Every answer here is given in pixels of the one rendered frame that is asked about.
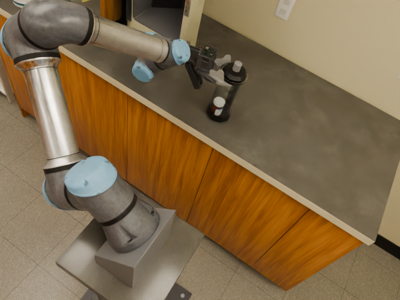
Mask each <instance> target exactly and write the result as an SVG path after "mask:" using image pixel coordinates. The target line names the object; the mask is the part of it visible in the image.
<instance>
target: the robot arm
mask: <svg viewBox="0 0 400 300"><path fill-rule="evenodd" d="M0 41H1V45H2V48H3V50H4V51H5V53H6V54H7V55H8V56H10V57H11V59H13V61H14V66H15V68H17V69H18V70H20V71H22V72H23V74H24V78H25V81H26V85H27V89H28V91H29V96H30V100H31V102H32V107H33V110H34V114H35V117H36V121H37V125H38V128H39V132H40V136H41V139H42V143H43V147H44V150H45V154H46V157H47V162H46V164H45V166H44V167H43V170H44V173H45V180H44V182H43V185H42V191H43V195H44V197H45V199H46V201H47V202H48V203H49V204H50V205H52V206H53V207H55V208H58V209H61V210H65V211H72V210H78V211H89V212H90V213H91V215H92V216H93V217H94V218H95V219H96V220H97V222H98V223H99V224H100V225H101V226H102V228H103V230H104V233H105V235H106V237H107V240H108V243H109V245H110V247H112V249H113V250H115V252H117V253H119V254H125V253H128V252H131V251H134V250H135V249H137V248H139V247H140V246H142V245H143V244H144V243H145V242H146V241H147V240H148V239H149V238H150V237H151V236H152V235H153V234H154V233H155V231H156V229H157V227H158V225H159V222H160V215H159V213H158V212H157V211H156V209H155V208H154V207H153V206H152V205H149V204H148V203H146V202H145V201H143V200H141V199H140V198H138V197H137V196H136V195H135V193H134V192H133V191H132V190H131V188H130V187H129V185H128V184H127V183H126V182H125V181H124V179H123V178H122V177H121V176H120V174H119V173H118V171H117V170H116V168H115V167H114V165H113V164H111V163H110V162H109V161H108V160H107V159H106V158H105V157H102V156H92V157H89V158H87V157H86V156H84V155H82V154H81V153H80V152H79V147H78V144H77V140H76V136H75V133H74V129H73V125H72V122H71V118H70V113H69V110H68V106H67V102H66V99H65V95H64V91H63V87H62V84H61V79H60V75H59V72H58V66H59V64H60V63H61V56H60V52H59V49H58V47H59V46H61V45H65V44H75V45H80V46H85V45H87V44H91V45H95V46H99V47H102V48H106V49H110V50H113V51H117V52H121V53H124V54H127V55H132V56H134V57H138V59H137V60H136V61H135V64H134V66H133V68H132V73H133V75H134V76H135V77H136V78H137V79H138V80H140V81H141V82H149V81H150V80H151V79H152V78H153V77H154V74H155V73H158V72H160V71H163V70H166V69H168V68H171V67H174V66H177V65H183V64H184V63H185V62H186V63H185V67H186V70H187V73H188V75H189V77H190V79H191V82H192V84H193V86H194V88H195V89H200V88H201V86H202V84H203V79H205V80H206V81H208V82H211V83H213V84H218V85H222V86H228V87H231V86H232V85H230V84H228V83H226V82H225V81H224V72H223V70H221V69H220V68H221V66H222V65H223V64H225V63H230V62H231V56H230V55H225V56H224V57H223V58H217V59H215V58H216V56H217V48H214V47H212V46H209V45H206V44H204V45H202V46H201V47H199V46H198V48H197V47H195V46H192V45H190V41H187V42H186V41H184V40H183V39H177V40H172V39H169V38H167V37H164V36H161V35H159V34H158V33H153V32H142V31H140V30H137V29H134V28H131V27H128V26H125V25H123V24H120V23H117V22H115V21H111V20H109V19H106V18H103V17H100V16H98V15H95V14H94V13H93V11H92V10H91V9H90V8H87V7H84V6H82V5H79V4H75V3H73V2H68V1H64V0H32V1H30V2H28V3H26V4H25V5H24V6H23V7H22V9H20V10H19V11H18V12H17V13H15V14H14V15H13V16H11V17H10V18H9V19H8V20H7V21H6V22H5V24H4V25H3V27H2V29H1V33H0ZM214 67H215V68H216V69H219V70H218V71H214V70H213V68H214ZM202 78H203V79H202Z"/></svg>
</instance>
